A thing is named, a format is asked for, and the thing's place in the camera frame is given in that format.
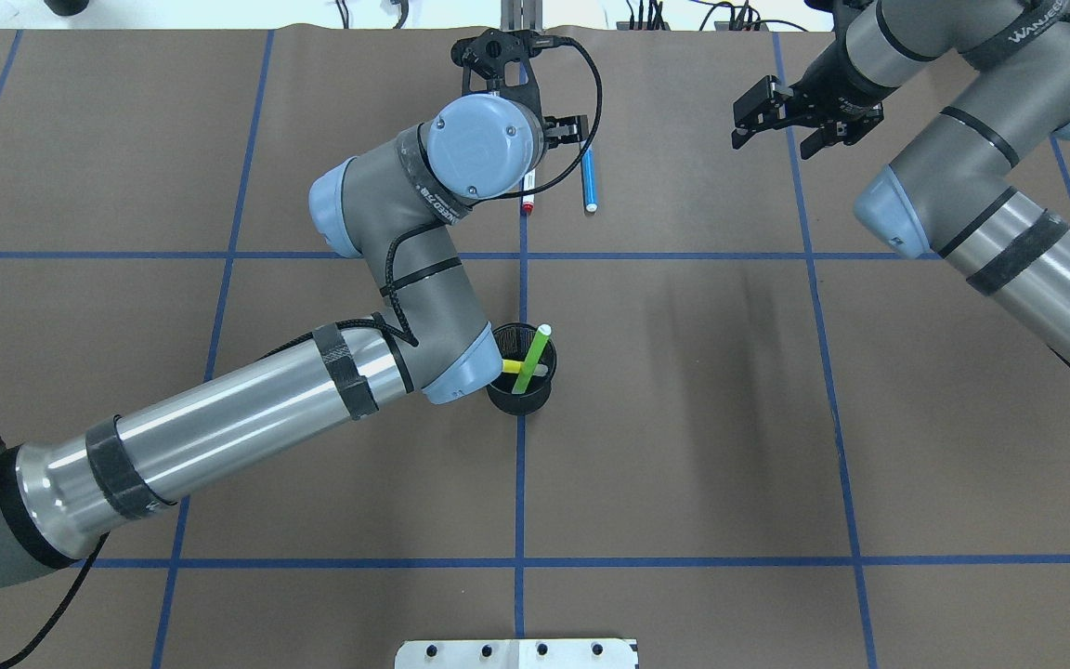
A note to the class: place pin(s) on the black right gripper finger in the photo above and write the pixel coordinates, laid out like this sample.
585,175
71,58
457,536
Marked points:
767,105
833,132
566,130

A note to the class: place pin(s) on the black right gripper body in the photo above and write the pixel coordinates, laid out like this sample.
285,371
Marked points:
834,97

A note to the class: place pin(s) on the blue pen white cap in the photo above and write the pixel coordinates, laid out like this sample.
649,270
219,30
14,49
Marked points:
590,201

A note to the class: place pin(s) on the red pen white body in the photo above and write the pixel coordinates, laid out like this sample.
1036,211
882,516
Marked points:
529,183

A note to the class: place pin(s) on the green pen white cap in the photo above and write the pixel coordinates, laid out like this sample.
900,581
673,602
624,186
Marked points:
538,342

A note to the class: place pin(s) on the yellow pen white cap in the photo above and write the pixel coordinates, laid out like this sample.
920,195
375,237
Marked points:
512,367

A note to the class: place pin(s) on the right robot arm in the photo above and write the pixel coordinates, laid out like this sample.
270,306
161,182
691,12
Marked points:
947,192

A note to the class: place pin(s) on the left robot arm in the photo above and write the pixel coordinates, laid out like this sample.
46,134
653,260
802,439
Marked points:
392,207

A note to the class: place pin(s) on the black mesh pen holder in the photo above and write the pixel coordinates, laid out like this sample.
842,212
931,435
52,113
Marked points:
513,341

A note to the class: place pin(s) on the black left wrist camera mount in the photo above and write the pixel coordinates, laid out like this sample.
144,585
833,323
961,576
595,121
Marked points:
488,55

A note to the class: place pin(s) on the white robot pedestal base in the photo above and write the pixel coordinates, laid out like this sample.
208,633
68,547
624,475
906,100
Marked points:
586,652

